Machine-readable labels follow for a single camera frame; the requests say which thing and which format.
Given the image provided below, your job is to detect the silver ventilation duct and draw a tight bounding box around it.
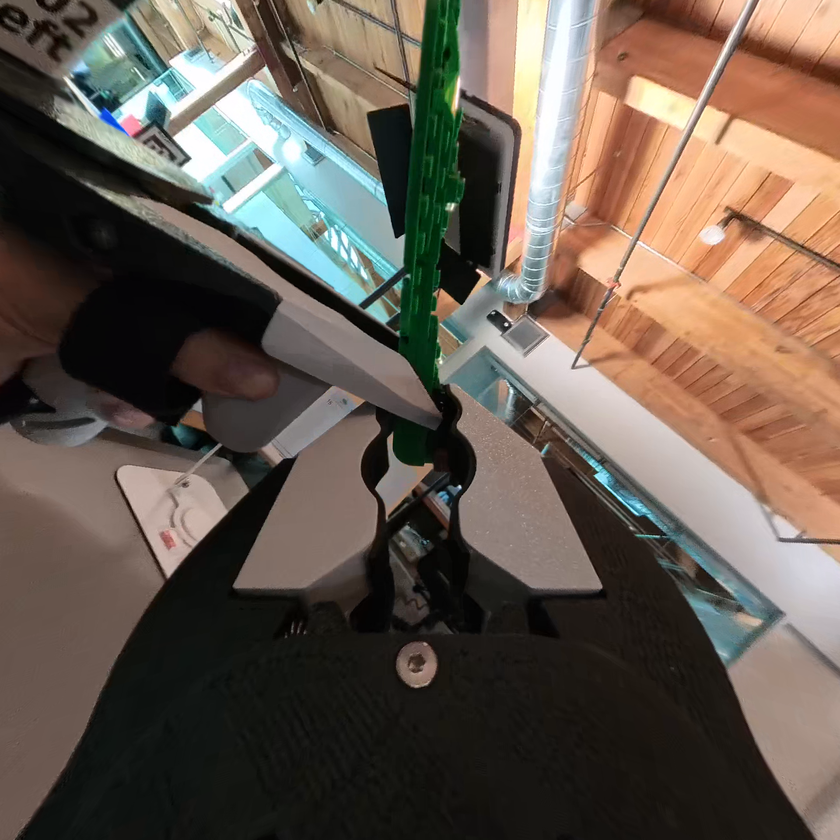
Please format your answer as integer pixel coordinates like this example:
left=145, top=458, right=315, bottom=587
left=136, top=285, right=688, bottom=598
left=495, top=0, right=599, bottom=307

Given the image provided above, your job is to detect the thin metal ceiling rod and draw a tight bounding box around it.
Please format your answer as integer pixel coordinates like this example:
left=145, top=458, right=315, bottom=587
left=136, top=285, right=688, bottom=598
left=570, top=0, right=763, bottom=371

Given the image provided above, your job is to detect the square grey vent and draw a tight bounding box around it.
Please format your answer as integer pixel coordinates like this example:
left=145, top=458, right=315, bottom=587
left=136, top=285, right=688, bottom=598
left=502, top=315, right=551, bottom=357

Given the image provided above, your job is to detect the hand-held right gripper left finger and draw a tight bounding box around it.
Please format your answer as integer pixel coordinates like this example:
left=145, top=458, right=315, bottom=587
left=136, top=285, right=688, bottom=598
left=231, top=403, right=398, bottom=634

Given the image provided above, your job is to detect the green studded brick plate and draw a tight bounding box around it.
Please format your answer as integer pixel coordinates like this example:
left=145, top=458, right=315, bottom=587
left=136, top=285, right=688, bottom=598
left=392, top=0, right=466, bottom=468

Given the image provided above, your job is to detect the person's left hand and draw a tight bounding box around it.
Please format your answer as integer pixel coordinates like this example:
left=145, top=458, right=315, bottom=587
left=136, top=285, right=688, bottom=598
left=0, top=223, right=281, bottom=431

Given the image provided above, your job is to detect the black ceiling fixture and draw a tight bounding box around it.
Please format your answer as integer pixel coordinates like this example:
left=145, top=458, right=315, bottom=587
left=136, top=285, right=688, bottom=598
left=366, top=91, right=522, bottom=304

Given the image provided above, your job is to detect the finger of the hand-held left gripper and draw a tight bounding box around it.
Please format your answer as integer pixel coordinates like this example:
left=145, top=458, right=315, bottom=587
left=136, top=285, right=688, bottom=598
left=261, top=305, right=443, bottom=432
left=147, top=197, right=411, bottom=368

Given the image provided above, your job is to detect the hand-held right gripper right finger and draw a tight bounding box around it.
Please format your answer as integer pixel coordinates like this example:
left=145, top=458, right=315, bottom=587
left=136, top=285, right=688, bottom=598
left=433, top=384, right=605, bottom=634

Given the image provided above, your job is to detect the black track light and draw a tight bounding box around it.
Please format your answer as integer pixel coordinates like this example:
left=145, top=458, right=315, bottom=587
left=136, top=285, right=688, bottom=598
left=697, top=206, right=840, bottom=271

